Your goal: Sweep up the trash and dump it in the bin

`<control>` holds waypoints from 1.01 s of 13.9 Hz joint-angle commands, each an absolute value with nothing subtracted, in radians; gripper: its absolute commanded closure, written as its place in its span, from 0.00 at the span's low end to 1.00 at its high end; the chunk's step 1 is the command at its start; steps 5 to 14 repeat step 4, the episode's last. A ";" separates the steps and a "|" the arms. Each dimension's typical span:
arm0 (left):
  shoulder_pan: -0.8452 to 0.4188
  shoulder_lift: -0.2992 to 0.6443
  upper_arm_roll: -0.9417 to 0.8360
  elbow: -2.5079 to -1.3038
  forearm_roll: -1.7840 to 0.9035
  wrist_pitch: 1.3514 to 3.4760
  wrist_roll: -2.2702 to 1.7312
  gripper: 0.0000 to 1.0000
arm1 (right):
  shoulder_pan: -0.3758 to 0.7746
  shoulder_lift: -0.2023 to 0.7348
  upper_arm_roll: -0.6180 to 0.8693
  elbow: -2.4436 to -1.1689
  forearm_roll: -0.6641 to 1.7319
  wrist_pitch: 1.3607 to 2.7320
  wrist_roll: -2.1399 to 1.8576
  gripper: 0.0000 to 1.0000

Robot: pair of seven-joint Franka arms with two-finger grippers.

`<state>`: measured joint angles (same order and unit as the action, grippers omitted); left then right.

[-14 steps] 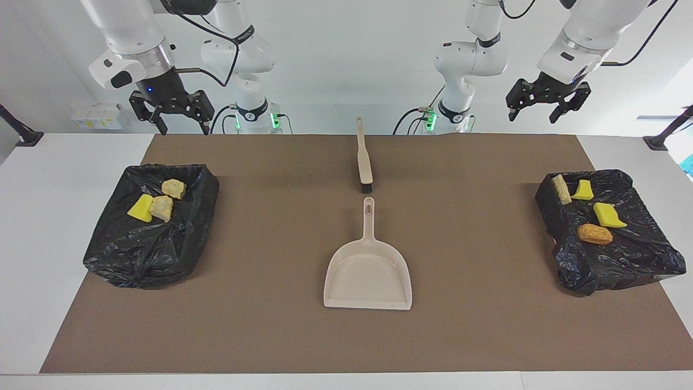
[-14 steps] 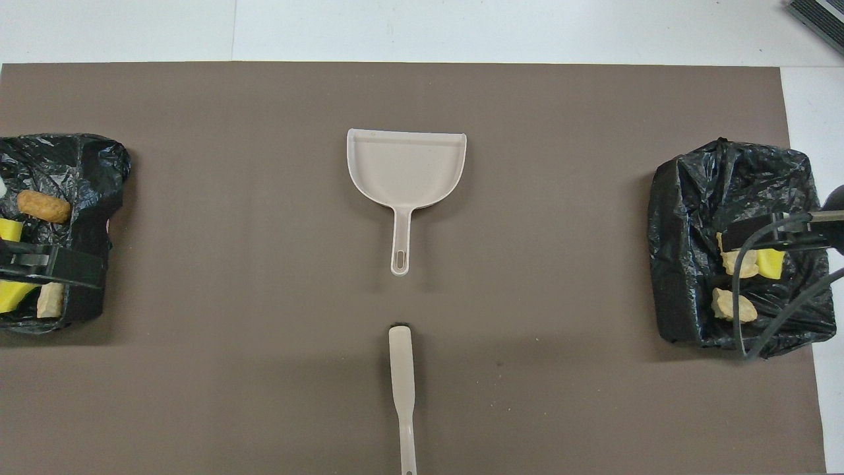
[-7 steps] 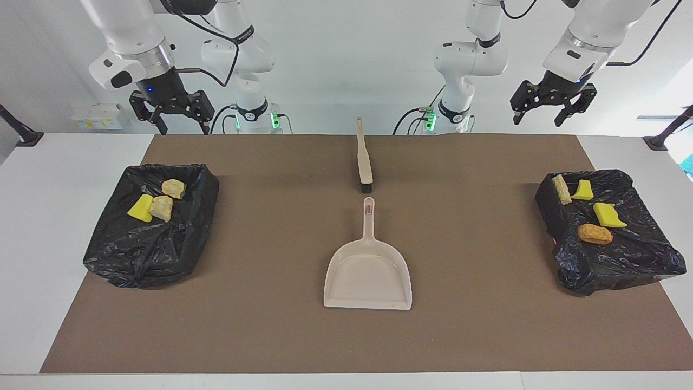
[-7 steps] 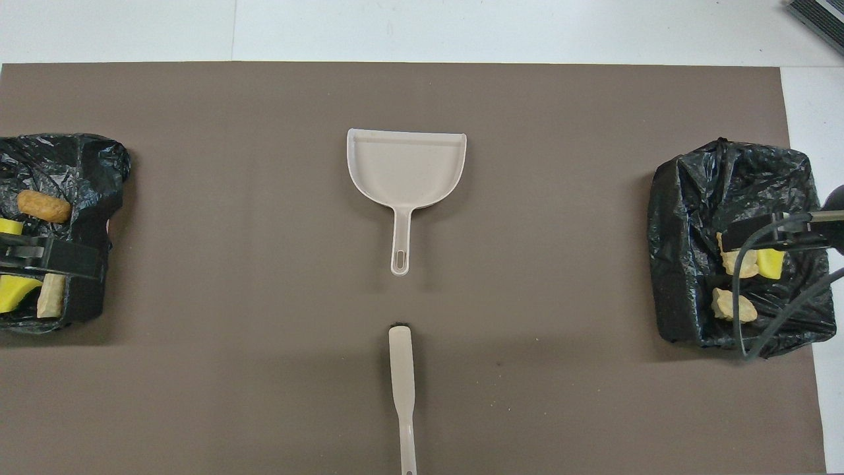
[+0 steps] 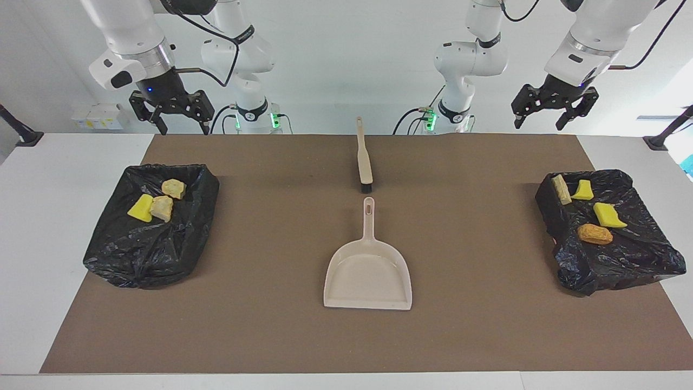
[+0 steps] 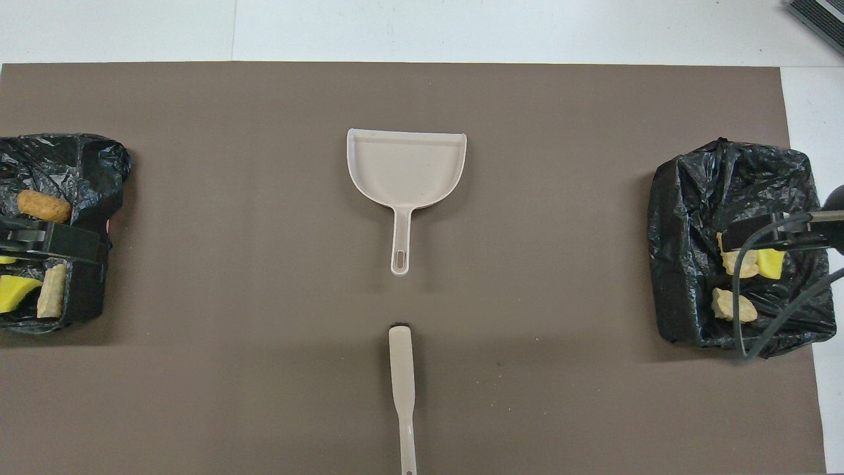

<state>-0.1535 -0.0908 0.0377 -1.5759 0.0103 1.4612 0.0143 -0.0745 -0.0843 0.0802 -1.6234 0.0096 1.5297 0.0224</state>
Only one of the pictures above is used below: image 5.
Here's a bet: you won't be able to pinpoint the pale yellow sponge chunk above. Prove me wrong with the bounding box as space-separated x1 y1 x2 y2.
552 174 572 205

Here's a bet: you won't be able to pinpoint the green yellow scouring sponge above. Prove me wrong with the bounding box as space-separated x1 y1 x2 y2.
127 193 154 223

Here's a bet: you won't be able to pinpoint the yellow notched sponge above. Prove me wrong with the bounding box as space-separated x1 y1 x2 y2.
593 202 629 228

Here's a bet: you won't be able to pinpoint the orange fried croquette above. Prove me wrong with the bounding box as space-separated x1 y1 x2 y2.
577 224 613 245

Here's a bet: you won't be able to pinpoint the beige hand brush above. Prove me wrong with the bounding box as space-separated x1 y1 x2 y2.
355 116 374 194

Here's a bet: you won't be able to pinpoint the beige plastic dustpan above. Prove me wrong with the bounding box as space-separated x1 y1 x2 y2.
323 197 413 311

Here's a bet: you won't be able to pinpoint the black trash bag bin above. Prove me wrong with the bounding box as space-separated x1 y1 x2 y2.
83 164 220 289
535 170 687 296

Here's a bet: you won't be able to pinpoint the white cardboard boxes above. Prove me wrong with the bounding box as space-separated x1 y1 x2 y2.
71 103 133 131

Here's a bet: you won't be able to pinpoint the brown table mat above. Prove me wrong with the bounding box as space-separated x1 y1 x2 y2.
41 134 693 373

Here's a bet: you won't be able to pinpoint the black base power cable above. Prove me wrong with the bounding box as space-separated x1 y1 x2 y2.
210 105 239 134
393 107 434 134

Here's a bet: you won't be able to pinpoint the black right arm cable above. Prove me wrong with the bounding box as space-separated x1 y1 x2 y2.
162 0 240 87

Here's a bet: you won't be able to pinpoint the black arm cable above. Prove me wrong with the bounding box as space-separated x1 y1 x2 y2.
162 0 240 87
501 0 688 70

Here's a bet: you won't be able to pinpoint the black camera stand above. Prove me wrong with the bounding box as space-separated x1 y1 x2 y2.
643 105 693 151
0 104 44 147

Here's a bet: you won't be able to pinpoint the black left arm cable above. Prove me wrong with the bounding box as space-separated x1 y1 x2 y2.
501 0 688 70

